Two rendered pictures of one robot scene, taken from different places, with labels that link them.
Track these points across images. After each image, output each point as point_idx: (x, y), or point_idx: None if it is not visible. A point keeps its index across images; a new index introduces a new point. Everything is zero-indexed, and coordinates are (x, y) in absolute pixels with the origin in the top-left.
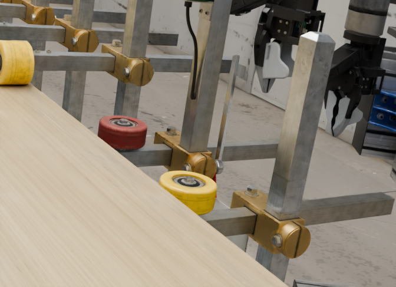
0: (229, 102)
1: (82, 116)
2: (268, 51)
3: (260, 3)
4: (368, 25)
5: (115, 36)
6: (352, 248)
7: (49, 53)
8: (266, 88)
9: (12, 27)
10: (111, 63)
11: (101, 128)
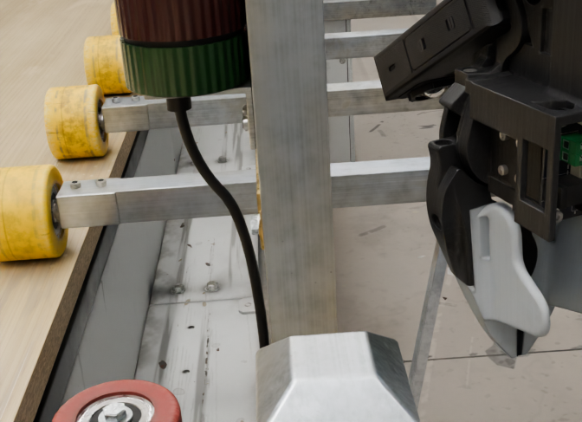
0: (417, 367)
1: None
2: (488, 234)
3: (468, 61)
4: None
5: (368, 100)
6: None
7: (100, 186)
8: (514, 342)
9: (144, 107)
10: (250, 198)
11: None
